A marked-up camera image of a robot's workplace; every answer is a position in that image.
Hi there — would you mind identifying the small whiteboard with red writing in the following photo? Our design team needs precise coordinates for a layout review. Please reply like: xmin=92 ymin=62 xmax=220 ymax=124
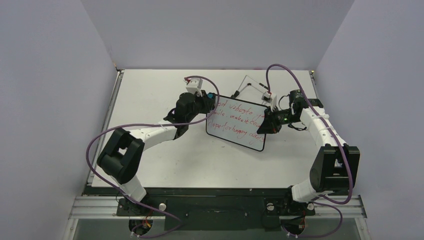
xmin=205 ymin=95 xmax=267 ymax=152

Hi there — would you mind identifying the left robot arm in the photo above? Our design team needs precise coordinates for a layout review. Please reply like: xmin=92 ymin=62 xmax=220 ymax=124
xmin=96 ymin=90 xmax=217 ymax=215

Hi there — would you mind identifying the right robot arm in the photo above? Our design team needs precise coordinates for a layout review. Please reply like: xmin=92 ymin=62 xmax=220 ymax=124
xmin=257 ymin=89 xmax=360 ymax=214

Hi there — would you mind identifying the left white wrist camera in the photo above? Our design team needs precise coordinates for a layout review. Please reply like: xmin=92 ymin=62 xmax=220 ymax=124
xmin=184 ymin=77 xmax=203 ymax=97

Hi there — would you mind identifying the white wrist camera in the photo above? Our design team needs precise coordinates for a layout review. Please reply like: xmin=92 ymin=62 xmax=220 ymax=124
xmin=184 ymin=77 xmax=203 ymax=97
xmin=261 ymin=91 xmax=278 ymax=111

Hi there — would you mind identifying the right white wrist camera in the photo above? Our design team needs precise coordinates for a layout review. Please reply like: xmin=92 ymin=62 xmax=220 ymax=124
xmin=261 ymin=91 xmax=278 ymax=111

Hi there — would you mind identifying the wire whiteboard stand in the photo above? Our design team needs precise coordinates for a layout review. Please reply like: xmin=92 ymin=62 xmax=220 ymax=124
xmin=230 ymin=75 xmax=269 ymax=99

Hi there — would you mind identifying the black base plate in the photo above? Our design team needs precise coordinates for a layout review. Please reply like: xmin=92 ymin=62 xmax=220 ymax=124
xmin=82 ymin=187 xmax=350 ymax=233

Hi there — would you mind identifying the aluminium rail frame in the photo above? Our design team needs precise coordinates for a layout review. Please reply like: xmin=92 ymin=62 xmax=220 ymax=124
xmin=69 ymin=69 xmax=364 ymax=240

